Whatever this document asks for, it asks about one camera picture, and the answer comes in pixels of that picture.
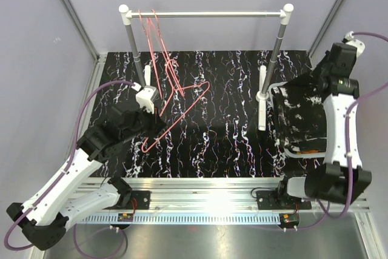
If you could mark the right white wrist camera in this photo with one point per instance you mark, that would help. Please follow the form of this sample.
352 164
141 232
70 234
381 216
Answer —
350 39

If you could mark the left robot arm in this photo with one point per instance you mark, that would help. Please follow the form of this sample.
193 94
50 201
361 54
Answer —
49 214

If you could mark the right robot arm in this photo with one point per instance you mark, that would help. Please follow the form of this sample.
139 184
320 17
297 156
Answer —
341 178

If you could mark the white and silver clothes rack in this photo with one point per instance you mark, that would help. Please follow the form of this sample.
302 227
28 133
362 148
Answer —
265 72

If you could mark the black and white trousers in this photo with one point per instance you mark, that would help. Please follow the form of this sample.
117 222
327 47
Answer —
299 117

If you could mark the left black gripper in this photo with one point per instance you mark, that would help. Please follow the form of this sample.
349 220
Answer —
157 123

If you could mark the aluminium mounting rail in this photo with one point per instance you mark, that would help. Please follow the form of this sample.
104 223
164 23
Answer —
211 201

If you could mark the orange trousers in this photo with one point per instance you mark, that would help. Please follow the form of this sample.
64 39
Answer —
309 151

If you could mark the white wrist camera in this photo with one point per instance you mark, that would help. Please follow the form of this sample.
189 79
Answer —
145 97
350 39

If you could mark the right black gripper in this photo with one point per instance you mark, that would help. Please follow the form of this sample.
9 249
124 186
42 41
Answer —
316 73

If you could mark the white plastic basket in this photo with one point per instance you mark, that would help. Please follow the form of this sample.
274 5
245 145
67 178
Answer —
291 153

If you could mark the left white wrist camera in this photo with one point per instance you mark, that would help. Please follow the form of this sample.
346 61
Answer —
145 97

